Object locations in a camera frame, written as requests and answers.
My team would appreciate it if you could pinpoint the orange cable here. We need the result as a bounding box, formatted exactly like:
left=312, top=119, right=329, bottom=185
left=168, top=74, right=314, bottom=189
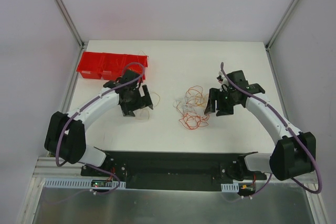
left=177, top=85, right=211, bottom=131

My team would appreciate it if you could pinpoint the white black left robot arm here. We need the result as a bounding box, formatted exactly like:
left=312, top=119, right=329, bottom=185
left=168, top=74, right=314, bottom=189
left=44, top=69, right=153, bottom=176

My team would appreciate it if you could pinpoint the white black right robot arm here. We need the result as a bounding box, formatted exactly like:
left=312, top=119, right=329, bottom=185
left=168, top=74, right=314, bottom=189
left=204, top=70, right=316, bottom=180

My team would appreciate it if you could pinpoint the red plastic bin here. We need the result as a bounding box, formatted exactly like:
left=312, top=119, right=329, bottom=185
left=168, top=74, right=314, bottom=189
left=76, top=51, right=148, bottom=80

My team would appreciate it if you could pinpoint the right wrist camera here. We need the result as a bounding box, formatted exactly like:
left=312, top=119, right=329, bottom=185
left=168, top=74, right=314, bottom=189
left=216, top=70, right=228, bottom=85

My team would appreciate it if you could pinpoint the white tangled cable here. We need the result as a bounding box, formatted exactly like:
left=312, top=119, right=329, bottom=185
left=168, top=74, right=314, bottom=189
left=172, top=95, right=197, bottom=112

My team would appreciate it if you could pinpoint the white slotted cable duct right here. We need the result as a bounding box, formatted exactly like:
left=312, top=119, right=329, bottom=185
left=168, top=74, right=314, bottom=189
left=220, top=183, right=239, bottom=193

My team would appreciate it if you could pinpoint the white slotted cable duct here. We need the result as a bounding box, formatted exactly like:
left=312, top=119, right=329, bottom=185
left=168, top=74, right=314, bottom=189
left=44, top=178, right=126, bottom=190
left=220, top=183, right=239, bottom=193

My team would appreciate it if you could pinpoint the aluminium front rail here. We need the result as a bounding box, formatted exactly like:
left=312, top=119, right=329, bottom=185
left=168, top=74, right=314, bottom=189
left=33, top=157, right=82, bottom=178

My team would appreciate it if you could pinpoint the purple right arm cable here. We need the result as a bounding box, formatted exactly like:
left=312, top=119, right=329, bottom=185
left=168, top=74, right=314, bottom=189
left=219, top=62, right=322, bottom=194

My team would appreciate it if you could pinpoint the white slotted cable duct left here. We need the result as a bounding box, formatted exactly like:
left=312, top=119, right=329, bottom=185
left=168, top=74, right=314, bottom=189
left=44, top=178, right=126, bottom=190

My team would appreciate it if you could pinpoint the aluminium frame post right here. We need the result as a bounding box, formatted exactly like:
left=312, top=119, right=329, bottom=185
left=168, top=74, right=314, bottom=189
left=265, top=0, right=301, bottom=51

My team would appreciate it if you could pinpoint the aluminium frame post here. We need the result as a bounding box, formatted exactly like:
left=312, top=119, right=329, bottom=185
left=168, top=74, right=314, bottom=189
left=54, top=0, right=85, bottom=49
left=265, top=0, right=301, bottom=51

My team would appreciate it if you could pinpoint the aluminium frame post left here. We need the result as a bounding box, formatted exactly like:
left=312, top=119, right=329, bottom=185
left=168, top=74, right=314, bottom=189
left=54, top=0, right=85, bottom=49

